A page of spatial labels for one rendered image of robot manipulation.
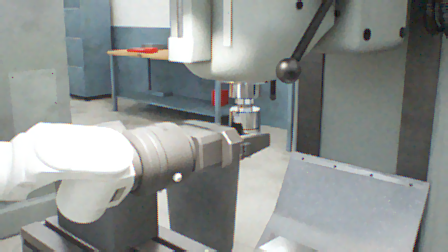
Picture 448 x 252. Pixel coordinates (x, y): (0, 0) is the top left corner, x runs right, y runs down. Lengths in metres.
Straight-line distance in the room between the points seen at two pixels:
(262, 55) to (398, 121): 0.46
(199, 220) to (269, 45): 2.17
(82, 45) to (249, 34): 7.34
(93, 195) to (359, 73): 0.63
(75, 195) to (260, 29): 0.30
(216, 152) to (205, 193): 1.98
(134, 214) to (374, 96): 0.55
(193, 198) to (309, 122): 1.65
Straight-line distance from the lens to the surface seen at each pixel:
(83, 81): 7.95
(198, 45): 0.59
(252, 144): 0.68
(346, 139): 1.05
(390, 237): 0.99
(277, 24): 0.59
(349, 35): 0.71
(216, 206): 2.69
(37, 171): 0.52
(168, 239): 1.05
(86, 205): 0.59
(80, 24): 7.88
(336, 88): 1.04
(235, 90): 0.68
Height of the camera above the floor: 1.40
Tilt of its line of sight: 14 degrees down
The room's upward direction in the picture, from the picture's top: straight up
